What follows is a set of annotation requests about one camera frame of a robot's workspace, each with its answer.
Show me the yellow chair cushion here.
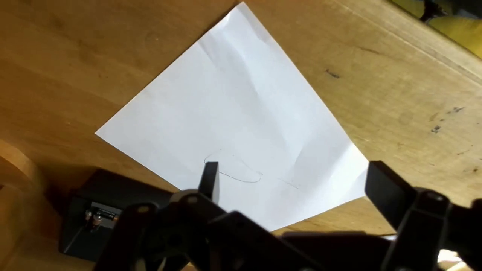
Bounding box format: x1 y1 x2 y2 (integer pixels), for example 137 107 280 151
390 0 482 61

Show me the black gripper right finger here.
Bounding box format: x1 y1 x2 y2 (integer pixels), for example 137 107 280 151
363 160 419 231

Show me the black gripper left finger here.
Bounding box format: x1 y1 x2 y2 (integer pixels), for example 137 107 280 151
197 160 221 204

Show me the white paper sheet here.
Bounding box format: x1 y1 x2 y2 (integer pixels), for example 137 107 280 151
95 0 371 234

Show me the black plastic tray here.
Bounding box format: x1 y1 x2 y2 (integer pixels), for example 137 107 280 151
59 168 175 264

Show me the wooden roll-top desk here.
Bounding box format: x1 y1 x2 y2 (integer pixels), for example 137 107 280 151
0 0 482 271

